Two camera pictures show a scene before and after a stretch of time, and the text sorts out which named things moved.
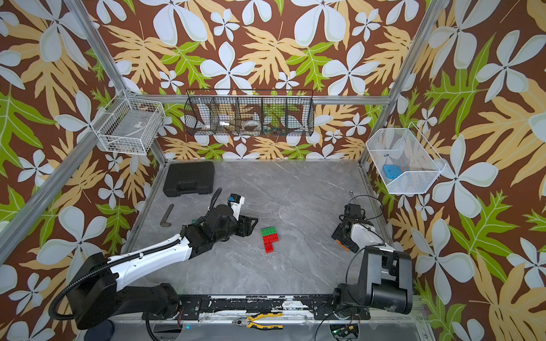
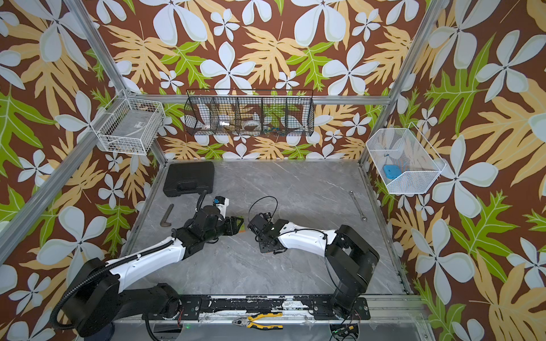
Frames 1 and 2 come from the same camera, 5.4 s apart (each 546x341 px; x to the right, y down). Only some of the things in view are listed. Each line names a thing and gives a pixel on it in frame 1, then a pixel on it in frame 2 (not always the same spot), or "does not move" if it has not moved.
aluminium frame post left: [106, 57] does not move
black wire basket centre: [249, 111] does not move
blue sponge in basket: [392, 171] does not move
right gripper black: [337, 234] → [261, 246]
